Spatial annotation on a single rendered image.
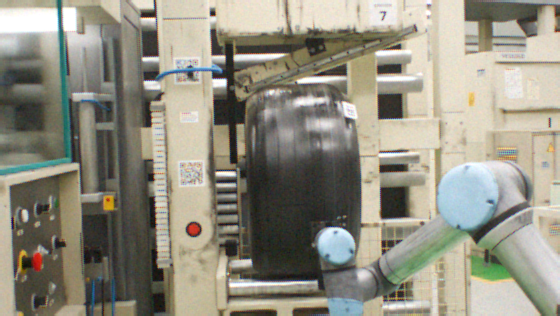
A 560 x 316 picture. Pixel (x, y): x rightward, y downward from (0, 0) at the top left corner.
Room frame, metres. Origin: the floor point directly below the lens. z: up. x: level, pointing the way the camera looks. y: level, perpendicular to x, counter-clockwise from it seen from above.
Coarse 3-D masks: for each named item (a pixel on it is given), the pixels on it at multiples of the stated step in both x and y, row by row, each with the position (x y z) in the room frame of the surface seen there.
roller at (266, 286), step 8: (232, 280) 1.86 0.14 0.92; (240, 280) 1.86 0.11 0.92; (248, 280) 1.86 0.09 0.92; (256, 280) 1.86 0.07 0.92; (264, 280) 1.86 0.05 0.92; (272, 280) 1.86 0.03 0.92; (280, 280) 1.86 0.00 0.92; (288, 280) 1.86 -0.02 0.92; (296, 280) 1.86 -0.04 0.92; (304, 280) 1.86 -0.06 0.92; (312, 280) 1.86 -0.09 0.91; (232, 288) 1.84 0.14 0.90; (240, 288) 1.84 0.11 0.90; (248, 288) 1.84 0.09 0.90; (256, 288) 1.84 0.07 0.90; (264, 288) 1.84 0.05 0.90; (272, 288) 1.85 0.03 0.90; (280, 288) 1.85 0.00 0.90; (288, 288) 1.85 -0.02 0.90; (296, 288) 1.85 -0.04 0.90; (304, 288) 1.85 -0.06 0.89; (312, 288) 1.85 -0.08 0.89; (232, 296) 1.85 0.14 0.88
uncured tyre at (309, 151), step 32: (256, 96) 1.90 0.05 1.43; (288, 96) 1.86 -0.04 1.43; (320, 96) 1.86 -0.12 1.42; (256, 128) 1.79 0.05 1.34; (288, 128) 1.77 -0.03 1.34; (320, 128) 1.77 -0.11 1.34; (352, 128) 1.81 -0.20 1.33; (256, 160) 1.75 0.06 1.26; (288, 160) 1.73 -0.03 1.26; (320, 160) 1.73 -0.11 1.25; (352, 160) 1.76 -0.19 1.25; (256, 192) 1.74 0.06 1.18; (288, 192) 1.72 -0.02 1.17; (320, 192) 1.72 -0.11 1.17; (352, 192) 1.74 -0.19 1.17; (256, 224) 1.76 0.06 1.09; (288, 224) 1.73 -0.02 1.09; (352, 224) 1.76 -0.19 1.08; (256, 256) 1.83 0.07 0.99; (288, 256) 1.78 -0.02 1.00
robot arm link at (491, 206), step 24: (456, 168) 1.20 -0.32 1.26; (480, 168) 1.18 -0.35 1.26; (504, 168) 1.23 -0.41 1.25; (456, 192) 1.19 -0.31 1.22; (480, 192) 1.16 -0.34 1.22; (504, 192) 1.17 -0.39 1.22; (456, 216) 1.19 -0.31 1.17; (480, 216) 1.15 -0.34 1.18; (504, 216) 1.15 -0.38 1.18; (528, 216) 1.16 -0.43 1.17; (480, 240) 1.17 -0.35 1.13; (504, 240) 1.15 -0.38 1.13; (528, 240) 1.14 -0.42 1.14; (504, 264) 1.16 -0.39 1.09; (528, 264) 1.13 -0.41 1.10; (552, 264) 1.12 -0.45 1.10; (528, 288) 1.13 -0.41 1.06; (552, 288) 1.10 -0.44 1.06; (552, 312) 1.10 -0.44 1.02
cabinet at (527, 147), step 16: (544, 128) 6.59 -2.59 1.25; (496, 144) 6.24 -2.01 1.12; (512, 144) 6.06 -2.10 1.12; (528, 144) 5.89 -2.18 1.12; (544, 144) 5.93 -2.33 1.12; (512, 160) 6.06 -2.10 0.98; (528, 160) 5.89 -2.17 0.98; (544, 160) 5.93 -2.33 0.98; (544, 176) 5.93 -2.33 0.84; (544, 192) 5.93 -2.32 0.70; (544, 224) 5.93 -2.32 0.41; (496, 256) 6.29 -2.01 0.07
